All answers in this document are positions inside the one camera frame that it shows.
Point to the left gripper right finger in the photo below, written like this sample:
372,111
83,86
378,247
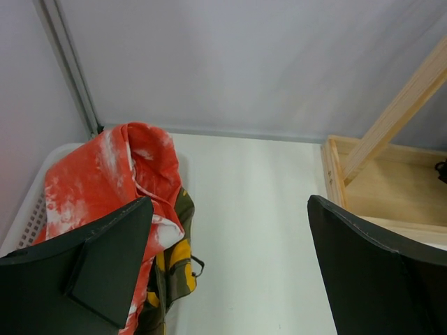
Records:
377,281

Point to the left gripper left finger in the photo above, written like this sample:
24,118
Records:
81,282

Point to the camouflage trousers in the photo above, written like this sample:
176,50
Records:
173,277

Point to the red white trousers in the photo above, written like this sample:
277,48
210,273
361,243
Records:
115,168

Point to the white plastic basket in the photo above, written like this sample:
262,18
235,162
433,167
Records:
31,217

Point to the wooden clothes rack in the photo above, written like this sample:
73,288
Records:
393,186

